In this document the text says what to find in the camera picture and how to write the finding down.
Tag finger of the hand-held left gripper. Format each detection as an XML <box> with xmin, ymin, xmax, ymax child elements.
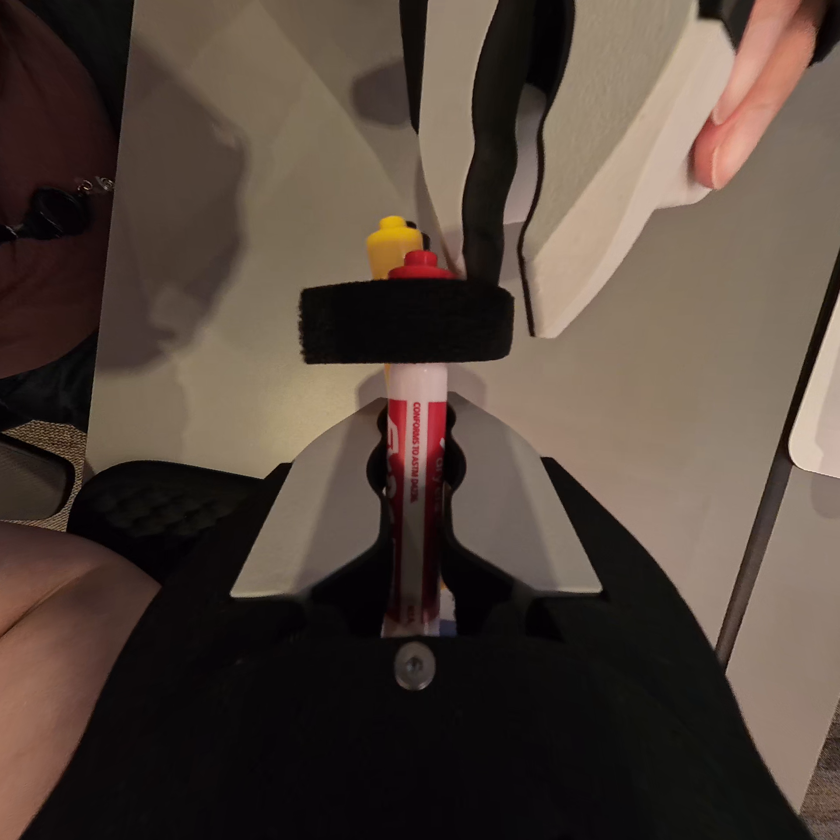
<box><xmin>517</xmin><ymin>0</ymin><xmax>736</xmax><ymax>340</ymax></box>
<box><xmin>419</xmin><ymin>0</ymin><xmax>494</xmax><ymax>277</ymax></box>

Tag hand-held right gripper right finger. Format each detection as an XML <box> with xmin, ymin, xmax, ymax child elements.
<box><xmin>448</xmin><ymin>392</ymin><xmax>603</xmax><ymax>634</ymax></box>

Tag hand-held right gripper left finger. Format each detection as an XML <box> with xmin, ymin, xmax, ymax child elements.
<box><xmin>230</xmin><ymin>397</ymin><xmax>395</xmax><ymax>634</ymax></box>

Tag yellow highlighter marker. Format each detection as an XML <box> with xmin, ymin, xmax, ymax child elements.
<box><xmin>365</xmin><ymin>215</ymin><xmax>421</xmax><ymax>282</ymax></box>

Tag red dry-erase marker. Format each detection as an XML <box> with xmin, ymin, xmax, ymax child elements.
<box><xmin>381</xmin><ymin>249</ymin><xmax>454</xmax><ymax>637</ymax></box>

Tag black hook-and-loop strap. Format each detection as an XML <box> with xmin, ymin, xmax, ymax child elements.
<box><xmin>298</xmin><ymin>0</ymin><xmax>580</xmax><ymax>366</ymax></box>

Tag person's right forearm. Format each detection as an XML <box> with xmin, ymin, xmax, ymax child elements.
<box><xmin>0</xmin><ymin>521</ymin><xmax>161</xmax><ymax>840</ymax></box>

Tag person's left hand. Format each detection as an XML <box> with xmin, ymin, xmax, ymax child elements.
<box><xmin>692</xmin><ymin>0</ymin><xmax>829</xmax><ymax>191</ymax></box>

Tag black office chair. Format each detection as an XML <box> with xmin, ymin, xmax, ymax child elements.
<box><xmin>0</xmin><ymin>433</ymin><xmax>76</xmax><ymax>522</ymax></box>

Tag white plastic tray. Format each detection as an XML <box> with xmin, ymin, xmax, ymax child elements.
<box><xmin>787</xmin><ymin>315</ymin><xmax>840</xmax><ymax>473</ymax></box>

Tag person's maroon shirt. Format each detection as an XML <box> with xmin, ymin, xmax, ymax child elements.
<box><xmin>0</xmin><ymin>0</ymin><xmax>132</xmax><ymax>382</ymax></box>

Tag black lanyard strap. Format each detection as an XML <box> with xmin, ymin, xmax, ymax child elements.
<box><xmin>0</xmin><ymin>174</ymin><xmax>116</xmax><ymax>244</ymax></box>

